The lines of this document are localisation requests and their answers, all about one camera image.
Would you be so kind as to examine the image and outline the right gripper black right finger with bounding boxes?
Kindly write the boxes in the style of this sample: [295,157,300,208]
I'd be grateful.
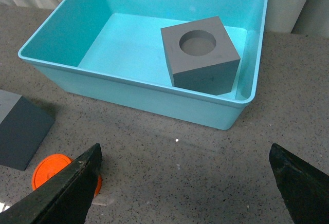
[269,143,328,223]

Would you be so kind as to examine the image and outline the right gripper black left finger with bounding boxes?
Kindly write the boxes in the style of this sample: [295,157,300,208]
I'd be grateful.
[1,143,102,223]

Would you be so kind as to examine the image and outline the orange cylinder part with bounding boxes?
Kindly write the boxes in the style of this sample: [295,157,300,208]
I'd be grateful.
[24,145,102,211]

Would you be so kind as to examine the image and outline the gray block with square recess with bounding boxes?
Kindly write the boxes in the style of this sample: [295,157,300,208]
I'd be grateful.
[1,90,54,171]

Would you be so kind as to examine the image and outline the gray block with round hole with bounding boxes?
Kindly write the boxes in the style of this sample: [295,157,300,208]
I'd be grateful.
[161,16,241,95]

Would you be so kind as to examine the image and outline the light blue plastic box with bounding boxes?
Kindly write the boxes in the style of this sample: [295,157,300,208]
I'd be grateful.
[18,0,268,130]

